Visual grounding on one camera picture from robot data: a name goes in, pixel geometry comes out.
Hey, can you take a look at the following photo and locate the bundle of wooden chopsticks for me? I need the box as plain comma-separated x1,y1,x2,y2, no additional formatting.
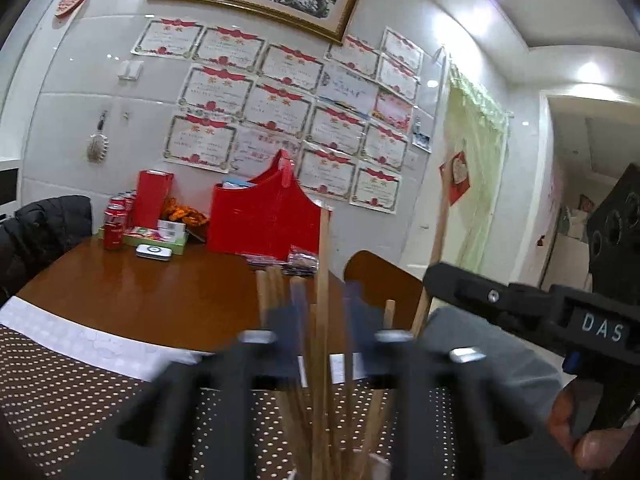
255,208,398,480

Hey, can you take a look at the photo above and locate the red gift box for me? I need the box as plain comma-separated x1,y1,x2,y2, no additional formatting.
132,170,175,231

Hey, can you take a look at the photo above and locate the red soda can pack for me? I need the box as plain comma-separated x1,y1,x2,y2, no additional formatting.
102,189,138,252

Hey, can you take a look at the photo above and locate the pink cup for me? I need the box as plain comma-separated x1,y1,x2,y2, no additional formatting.
295,447,396,480

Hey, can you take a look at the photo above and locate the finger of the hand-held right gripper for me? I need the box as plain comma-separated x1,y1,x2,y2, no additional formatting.
424,261,563,333

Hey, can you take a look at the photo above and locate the black jacket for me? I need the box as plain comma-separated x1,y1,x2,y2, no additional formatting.
0,195,93,306

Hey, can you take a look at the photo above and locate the white table cover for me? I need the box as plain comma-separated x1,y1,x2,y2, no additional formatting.
0,296,398,386

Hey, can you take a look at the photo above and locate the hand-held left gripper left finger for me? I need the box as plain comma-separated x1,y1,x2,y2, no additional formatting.
60,280,306,480

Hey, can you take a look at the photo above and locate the white oval device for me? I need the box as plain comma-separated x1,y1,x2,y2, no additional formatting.
136,243,173,261

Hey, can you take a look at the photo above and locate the brown polka-dot tablecloth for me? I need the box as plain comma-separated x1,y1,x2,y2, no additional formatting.
0,324,401,480

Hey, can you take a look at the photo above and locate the person's right hand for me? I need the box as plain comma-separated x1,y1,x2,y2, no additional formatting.
547,387,640,471

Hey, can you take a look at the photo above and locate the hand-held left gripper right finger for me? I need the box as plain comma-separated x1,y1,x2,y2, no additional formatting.
344,280,588,480

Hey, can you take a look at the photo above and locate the wall of award certificates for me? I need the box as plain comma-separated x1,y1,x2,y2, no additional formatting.
131,17,425,215

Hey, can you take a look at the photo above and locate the small wall photo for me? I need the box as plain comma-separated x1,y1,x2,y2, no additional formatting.
412,117,432,153

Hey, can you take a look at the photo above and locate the wooden chair back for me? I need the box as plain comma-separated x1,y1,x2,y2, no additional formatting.
344,250,426,333

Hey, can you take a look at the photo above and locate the pale green curtain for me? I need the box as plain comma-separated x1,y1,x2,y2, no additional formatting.
442,67,510,281

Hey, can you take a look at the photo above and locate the red wall decoration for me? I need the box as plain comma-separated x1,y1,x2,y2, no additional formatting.
439,149,472,207

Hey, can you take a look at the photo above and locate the large red paper bag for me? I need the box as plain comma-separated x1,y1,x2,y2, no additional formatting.
206,150,322,261

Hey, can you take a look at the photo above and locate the green tray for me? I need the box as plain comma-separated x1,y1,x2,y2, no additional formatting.
97,225,190,256

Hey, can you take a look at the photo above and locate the orange snack bag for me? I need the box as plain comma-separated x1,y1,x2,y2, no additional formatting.
162,197,210,241

